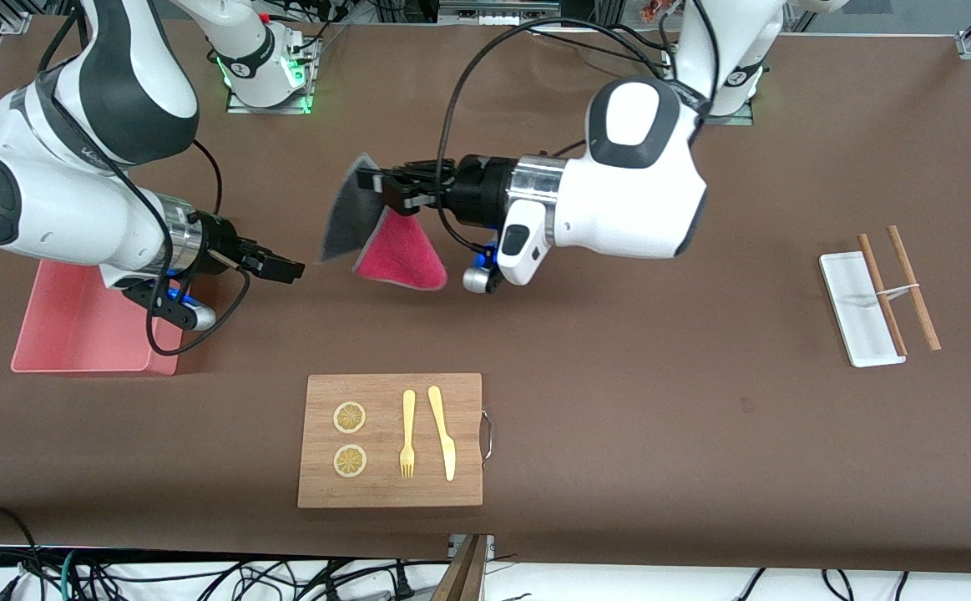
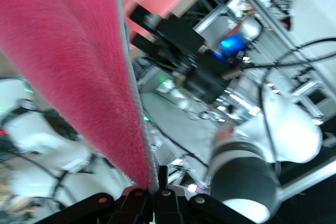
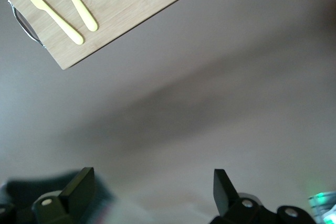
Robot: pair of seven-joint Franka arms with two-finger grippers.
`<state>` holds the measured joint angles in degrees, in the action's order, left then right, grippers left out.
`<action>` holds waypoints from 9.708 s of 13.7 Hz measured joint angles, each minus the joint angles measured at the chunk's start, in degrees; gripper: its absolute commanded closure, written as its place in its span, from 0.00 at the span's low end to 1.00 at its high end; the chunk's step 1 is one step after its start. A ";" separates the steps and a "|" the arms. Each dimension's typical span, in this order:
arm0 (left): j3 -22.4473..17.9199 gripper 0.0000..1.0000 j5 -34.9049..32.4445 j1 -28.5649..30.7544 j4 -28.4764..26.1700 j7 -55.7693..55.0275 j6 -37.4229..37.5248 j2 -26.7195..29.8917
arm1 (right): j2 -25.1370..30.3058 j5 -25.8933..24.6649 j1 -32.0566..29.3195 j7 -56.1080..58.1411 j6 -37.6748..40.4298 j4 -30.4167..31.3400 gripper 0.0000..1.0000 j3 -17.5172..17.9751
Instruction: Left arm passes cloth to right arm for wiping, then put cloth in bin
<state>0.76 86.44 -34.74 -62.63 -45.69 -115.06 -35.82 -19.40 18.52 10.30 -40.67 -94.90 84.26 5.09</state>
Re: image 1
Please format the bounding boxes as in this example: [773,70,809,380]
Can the wooden cutting board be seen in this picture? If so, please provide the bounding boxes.
[297,373,483,508]

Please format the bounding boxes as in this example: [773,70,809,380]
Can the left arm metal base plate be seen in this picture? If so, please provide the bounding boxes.
[696,102,755,126]

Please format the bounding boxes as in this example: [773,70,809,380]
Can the yellow plastic knife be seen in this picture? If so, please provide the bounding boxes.
[427,385,457,482]

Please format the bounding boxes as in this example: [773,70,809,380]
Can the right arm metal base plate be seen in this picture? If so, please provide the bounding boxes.
[226,33,319,115]

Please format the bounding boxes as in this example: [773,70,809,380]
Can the wooden slat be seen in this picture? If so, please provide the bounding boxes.
[431,534,490,601]

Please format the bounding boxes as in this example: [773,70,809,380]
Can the pink plastic bin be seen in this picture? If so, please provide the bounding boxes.
[11,259,185,376]

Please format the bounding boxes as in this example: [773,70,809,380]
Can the grey power strip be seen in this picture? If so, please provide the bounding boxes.
[439,0,561,26]

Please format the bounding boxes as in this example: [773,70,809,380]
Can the brown wooden chopstick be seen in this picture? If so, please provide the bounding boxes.
[887,225,942,351]
[858,234,908,357]

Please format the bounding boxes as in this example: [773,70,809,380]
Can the metal table bracket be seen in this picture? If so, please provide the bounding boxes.
[448,534,496,562]

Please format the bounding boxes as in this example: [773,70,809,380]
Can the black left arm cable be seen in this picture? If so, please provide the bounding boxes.
[435,17,686,256]

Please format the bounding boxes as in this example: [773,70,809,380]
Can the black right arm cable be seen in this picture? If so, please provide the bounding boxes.
[34,0,254,357]

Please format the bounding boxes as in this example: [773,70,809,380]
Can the yellow plastic fork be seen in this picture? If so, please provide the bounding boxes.
[399,389,417,480]

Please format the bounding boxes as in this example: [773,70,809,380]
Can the black cable on table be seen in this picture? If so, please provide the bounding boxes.
[527,25,678,72]

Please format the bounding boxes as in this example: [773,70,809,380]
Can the white rectangular tray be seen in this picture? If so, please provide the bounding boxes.
[819,250,907,368]

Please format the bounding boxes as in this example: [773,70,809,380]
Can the pink and grey cloth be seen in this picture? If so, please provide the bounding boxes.
[321,153,448,291]

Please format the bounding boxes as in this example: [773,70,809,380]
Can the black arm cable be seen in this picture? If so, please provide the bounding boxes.
[34,0,254,357]
[435,17,686,256]

